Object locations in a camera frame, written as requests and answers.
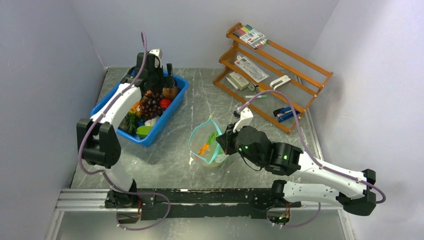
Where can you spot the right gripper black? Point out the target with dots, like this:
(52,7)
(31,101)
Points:
(226,140)

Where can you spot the green napa cabbage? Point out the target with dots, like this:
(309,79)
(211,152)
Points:
(212,137)

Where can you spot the orange yellow corn piece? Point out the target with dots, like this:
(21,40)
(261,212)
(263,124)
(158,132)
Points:
(203,149)

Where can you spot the clear zip top bag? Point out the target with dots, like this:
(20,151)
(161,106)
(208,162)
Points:
(203,143)

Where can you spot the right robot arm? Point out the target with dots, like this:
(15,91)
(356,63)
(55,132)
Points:
(351,190)

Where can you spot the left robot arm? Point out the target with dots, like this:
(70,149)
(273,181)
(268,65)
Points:
(99,149)

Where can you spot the red tomato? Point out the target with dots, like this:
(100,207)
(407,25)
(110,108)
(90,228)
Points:
(165,103)

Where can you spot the purple grapes bunch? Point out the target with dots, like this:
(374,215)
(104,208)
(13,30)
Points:
(151,105)

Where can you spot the orange carrot flower toy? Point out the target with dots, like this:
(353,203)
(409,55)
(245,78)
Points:
(135,110)

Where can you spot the green lime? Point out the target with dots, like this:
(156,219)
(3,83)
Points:
(143,131)

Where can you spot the green white box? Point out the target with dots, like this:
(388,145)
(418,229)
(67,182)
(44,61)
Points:
(237,81)

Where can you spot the blue stapler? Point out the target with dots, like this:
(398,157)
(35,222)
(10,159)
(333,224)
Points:
(283,114)

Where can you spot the packaged item in blister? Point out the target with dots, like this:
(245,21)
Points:
(250,68)

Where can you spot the orange wooden shelf rack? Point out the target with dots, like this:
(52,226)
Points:
(307,79)

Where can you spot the white stapler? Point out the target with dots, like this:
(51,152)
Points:
(279,82)

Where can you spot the pack of coloured markers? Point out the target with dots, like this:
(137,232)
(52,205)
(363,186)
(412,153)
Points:
(252,37)

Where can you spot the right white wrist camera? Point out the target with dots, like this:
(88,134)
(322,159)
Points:
(245,116)

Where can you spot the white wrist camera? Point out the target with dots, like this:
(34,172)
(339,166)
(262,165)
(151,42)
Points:
(157,52)
(245,116)

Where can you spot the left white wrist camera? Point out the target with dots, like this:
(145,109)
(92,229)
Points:
(157,52)

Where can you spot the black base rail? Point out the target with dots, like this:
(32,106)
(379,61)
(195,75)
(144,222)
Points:
(256,203)

